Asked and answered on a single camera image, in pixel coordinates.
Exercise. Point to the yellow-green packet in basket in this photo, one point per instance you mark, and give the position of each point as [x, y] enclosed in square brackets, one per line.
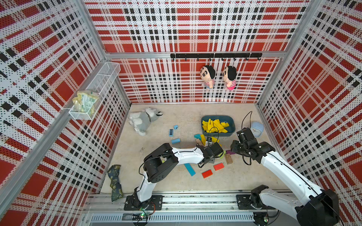
[84, 101]

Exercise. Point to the red block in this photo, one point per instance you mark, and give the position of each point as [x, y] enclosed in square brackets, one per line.
[218, 166]
[207, 174]

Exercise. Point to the dark teal plastic bin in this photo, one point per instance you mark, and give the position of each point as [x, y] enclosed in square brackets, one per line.
[223, 118]

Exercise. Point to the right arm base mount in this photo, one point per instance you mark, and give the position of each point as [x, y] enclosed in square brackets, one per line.
[245, 202]

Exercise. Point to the red block right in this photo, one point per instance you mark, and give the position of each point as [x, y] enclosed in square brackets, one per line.
[218, 166]

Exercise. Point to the camouflage cloth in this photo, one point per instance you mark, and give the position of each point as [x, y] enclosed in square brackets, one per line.
[113, 174]

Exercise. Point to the teal triangular block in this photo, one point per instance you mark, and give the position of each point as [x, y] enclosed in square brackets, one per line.
[197, 136]

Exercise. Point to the white wire wall basket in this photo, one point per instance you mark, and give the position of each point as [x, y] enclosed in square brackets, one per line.
[100, 84]

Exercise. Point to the pink-shirt hanging plush doll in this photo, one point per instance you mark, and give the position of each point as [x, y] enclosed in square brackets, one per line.
[229, 77]

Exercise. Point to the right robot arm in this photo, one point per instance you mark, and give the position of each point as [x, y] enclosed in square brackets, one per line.
[312, 205]

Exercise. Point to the grey plush husky toy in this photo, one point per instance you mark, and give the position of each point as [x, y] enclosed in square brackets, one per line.
[143, 119]

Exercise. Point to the blue-shirt hanging plush doll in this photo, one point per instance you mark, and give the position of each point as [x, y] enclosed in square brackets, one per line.
[207, 75]

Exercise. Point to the purple block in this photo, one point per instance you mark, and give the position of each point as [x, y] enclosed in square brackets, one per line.
[230, 152]

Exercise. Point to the yellow angled block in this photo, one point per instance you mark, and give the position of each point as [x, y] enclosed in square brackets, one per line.
[203, 140]

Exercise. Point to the light blue cylinder block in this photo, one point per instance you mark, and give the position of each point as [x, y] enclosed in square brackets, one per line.
[176, 141]

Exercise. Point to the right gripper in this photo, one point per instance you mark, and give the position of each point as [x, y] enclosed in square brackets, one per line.
[234, 147]

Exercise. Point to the light blue alarm clock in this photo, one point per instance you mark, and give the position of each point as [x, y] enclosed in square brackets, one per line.
[256, 128]

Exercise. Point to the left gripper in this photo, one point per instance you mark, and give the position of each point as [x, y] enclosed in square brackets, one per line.
[212, 160]

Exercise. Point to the red block left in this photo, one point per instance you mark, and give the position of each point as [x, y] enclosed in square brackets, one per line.
[207, 174]

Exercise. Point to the black hook rail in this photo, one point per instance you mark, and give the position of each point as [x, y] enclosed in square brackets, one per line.
[215, 55]

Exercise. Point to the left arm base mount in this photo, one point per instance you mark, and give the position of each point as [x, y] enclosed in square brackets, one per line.
[153, 204]

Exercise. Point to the long teal block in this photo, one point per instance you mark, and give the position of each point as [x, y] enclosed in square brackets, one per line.
[190, 169]

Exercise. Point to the brown wooden block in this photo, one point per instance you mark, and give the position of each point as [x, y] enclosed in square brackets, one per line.
[228, 159]

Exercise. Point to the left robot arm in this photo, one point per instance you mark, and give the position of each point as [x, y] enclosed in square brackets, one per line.
[158, 164]

